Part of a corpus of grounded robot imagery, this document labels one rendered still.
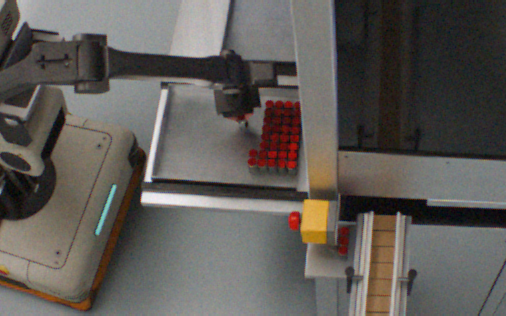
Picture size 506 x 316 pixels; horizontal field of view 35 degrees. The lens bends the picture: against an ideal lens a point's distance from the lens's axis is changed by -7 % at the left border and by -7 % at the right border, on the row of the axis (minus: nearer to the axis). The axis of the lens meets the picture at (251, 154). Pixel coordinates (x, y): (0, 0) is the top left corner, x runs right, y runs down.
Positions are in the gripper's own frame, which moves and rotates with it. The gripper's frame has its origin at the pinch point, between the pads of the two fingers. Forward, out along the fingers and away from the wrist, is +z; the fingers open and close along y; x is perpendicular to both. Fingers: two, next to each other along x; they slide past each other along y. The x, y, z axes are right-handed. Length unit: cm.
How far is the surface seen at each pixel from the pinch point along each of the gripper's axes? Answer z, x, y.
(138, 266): 92, 4, -46
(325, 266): 3.8, -39.1, 13.0
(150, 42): 93, 97, -34
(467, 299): 57, -39, 54
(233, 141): 3.9, -3.8, -2.9
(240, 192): 1.9, -18.3, -3.0
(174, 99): 3.9, 10.9, -15.9
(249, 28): 4.4, 28.9, 5.4
